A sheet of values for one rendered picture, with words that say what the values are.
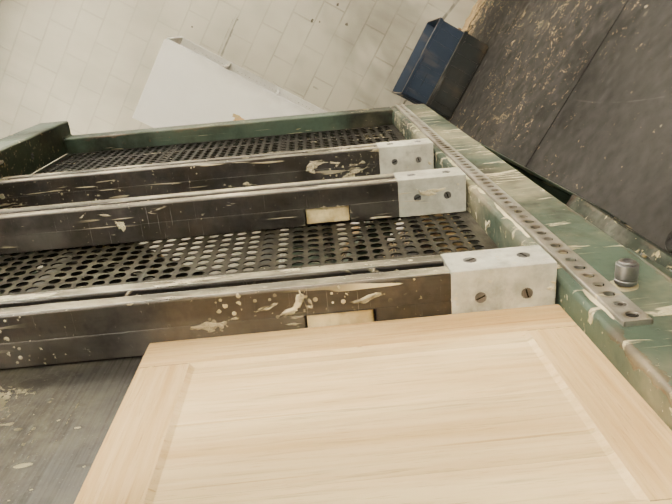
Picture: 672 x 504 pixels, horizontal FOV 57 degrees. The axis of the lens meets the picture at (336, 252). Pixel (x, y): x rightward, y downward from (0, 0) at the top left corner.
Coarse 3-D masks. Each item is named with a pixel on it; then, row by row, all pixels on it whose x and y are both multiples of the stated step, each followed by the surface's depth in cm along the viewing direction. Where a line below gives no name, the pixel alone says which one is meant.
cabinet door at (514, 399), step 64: (448, 320) 72; (512, 320) 71; (192, 384) 64; (256, 384) 63; (320, 384) 62; (384, 384) 62; (448, 384) 61; (512, 384) 60; (576, 384) 58; (128, 448) 55; (192, 448) 55; (256, 448) 54; (320, 448) 53; (384, 448) 53; (448, 448) 52; (512, 448) 51; (576, 448) 51; (640, 448) 50
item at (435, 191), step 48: (192, 192) 117; (240, 192) 114; (288, 192) 112; (336, 192) 113; (384, 192) 113; (432, 192) 114; (0, 240) 113; (48, 240) 113; (96, 240) 114; (144, 240) 114
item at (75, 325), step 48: (96, 288) 76; (144, 288) 75; (192, 288) 75; (240, 288) 73; (288, 288) 72; (336, 288) 72; (384, 288) 72; (432, 288) 73; (480, 288) 73; (528, 288) 73; (0, 336) 72; (48, 336) 72; (96, 336) 73; (144, 336) 73; (192, 336) 73
